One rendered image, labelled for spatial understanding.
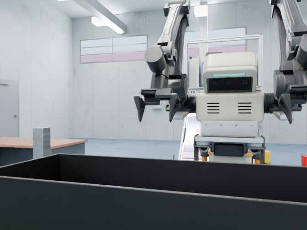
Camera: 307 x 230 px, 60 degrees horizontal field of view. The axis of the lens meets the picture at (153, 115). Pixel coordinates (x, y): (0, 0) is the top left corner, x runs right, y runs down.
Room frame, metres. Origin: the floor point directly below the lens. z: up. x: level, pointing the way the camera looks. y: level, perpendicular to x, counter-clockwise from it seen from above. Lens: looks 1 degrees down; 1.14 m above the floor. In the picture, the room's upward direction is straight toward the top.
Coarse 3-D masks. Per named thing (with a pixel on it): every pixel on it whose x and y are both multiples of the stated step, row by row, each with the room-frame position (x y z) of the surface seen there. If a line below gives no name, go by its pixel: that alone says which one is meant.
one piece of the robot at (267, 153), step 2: (266, 150) 1.51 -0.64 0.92; (266, 152) 1.48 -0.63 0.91; (268, 152) 1.47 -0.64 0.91; (266, 154) 1.48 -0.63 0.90; (268, 154) 1.47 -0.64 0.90; (266, 156) 1.48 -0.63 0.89; (268, 156) 1.47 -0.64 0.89; (202, 158) 1.59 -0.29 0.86; (204, 158) 1.59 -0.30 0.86; (206, 158) 1.59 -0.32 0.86; (266, 158) 1.48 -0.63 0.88; (268, 158) 1.47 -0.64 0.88; (202, 160) 1.59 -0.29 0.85; (204, 160) 1.59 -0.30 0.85; (206, 160) 1.59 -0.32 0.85; (256, 160) 1.50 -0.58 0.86; (258, 160) 1.50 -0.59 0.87; (266, 160) 1.48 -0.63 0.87; (268, 160) 1.47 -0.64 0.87; (256, 162) 1.50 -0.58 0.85; (258, 162) 1.50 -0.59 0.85; (266, 162) 1.48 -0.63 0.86; (268, 162) 1.47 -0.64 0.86
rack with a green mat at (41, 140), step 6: (36, 132) 0.63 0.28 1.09; (42, 132) 0.63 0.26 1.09; (48, 132) 0.65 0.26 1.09; (36, 138) 0.63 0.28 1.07; (42, 138) 0.63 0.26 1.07; (48, 138) 0.65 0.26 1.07; (36, 144) 0.63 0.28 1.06; (42, 144) 0.63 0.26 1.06; (48, 144) 0.65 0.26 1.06; (36, 150) 0.63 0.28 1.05; (42, 150) 0.63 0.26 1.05; (48, 150) 0.65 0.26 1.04; (36, 156) 0.63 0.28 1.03; (42, 156) 0.63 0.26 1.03
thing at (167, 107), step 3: (183, 99) 1.15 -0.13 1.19; (186, 99) 1.15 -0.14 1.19; (168, 102) 1.21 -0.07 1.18; (180, 102) 1.15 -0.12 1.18; (183, 102) 1.14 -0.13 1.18; (186, 102) 1.16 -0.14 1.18; (165, 105) 1.20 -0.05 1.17; (168, 105) 1.21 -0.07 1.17; (180, 105) 1.15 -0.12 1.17; (183, 105) 1.16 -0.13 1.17; (186, 105) 1.17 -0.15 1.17; (165, 108) 1.19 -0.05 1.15; (168, 108) 1.19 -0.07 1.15; (180, 108) 1.16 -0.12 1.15; (183, 108) 1.17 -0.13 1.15; (186, 108) 1.16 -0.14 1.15; (168, 111) 1.19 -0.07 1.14; (177, 111) 1.18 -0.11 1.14; (180, 111) 1.18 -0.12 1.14; (183, 111) 1.17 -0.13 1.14; (186, 111) 1.17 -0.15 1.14
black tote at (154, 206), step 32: (32, 160) 0.41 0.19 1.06; (64, 160) 0.47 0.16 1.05; (96, 160) 0.45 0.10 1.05; (128, 160) 0.44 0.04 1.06; (160, 160) 0.42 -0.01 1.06; (192, 160) 0.41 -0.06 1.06; (0, 192) 0.30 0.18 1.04; (32, 192) 0.29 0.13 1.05; (64, 192) 0.28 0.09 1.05; (96, 192) 0.27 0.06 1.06; (128, 192) 0.26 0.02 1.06; (160, 192) 0.25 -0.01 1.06; (192, 192) 0.41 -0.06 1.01; (224, 192) 0.39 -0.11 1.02; (256, 192) 0.38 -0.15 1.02; (288, 192) 0.37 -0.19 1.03; (0, 224) 0.30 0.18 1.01; (32, 224) 0.29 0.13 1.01; (64, 224) 0.28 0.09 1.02; (96, 224) 0.27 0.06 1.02; (128, 224) 0.26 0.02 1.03; (160, 224) 0.25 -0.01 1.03; (192, 224) 0.24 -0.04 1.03; (224, 224) 0.23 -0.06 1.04; (256, 224) 0.22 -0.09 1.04; (288, 224) 0.22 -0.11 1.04
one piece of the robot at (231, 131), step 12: (204, 132) 1.11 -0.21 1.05; (216, 132) 1.09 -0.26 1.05; (228, 132) 1.08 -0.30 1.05; (240, 132) 1.06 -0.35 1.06; (252, 132) 1.05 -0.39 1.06; (204, 144) 1.04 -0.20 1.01; (216, 144) 1.11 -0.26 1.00; (228, 144) 1.09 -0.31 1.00; (252, 144) 0.98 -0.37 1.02; (264, 144) 0.97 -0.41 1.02; (240, 156) 1.08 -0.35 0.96; (264, 156) 0.97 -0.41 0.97
